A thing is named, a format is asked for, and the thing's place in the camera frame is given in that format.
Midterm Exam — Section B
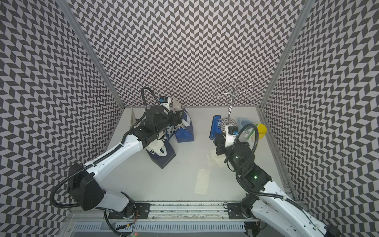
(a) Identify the blue black stapler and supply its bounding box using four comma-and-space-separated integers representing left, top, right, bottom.
209, 115, 222, 140

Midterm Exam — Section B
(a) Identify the royal blue tote bag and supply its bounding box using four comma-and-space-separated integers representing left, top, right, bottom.
172, 98, 194, 143

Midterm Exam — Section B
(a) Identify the navy tote bag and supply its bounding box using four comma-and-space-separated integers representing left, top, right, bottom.
146, 140, 176, 169

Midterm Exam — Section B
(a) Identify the navy bag with white handles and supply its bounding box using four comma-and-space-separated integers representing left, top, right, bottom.
129, 108, 146, 133

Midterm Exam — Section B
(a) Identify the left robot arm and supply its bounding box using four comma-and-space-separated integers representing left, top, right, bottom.
49, 87, 184, 212

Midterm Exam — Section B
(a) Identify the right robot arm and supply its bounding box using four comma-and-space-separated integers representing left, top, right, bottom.
210, 123, 341, 237

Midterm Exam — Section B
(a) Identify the light blue ceramic mug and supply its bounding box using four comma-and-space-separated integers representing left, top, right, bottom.
236, 117, 253, 131

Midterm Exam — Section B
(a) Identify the yellow plastic goblet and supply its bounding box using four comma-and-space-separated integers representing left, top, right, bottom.
256, 123, 267, 139

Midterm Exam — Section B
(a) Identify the chrome mug tree stand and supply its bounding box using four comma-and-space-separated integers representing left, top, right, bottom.
214, 77, 253, 127

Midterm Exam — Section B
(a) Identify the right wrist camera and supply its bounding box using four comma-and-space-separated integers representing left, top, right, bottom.
225, 125, 238, 148

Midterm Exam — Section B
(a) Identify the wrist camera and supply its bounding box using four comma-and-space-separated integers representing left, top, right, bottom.
159, 96, 171, 111
225, 125, 238, 148

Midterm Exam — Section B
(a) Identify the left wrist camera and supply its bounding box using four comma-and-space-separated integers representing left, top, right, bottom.
159, 96, 171, 111

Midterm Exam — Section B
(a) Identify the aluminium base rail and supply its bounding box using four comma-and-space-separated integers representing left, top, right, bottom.
107, 200, 260, 222

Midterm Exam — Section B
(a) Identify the aluminium corner post left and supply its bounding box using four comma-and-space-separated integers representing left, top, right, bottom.
56, 0, 125, 109

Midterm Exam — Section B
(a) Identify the aluminium corner post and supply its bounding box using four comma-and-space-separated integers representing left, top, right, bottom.
259, 0, 315, 110
56, 0, 125, 109

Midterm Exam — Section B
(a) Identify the aluminium corner post right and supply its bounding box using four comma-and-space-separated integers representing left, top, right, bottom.
259, 0, 315, 110

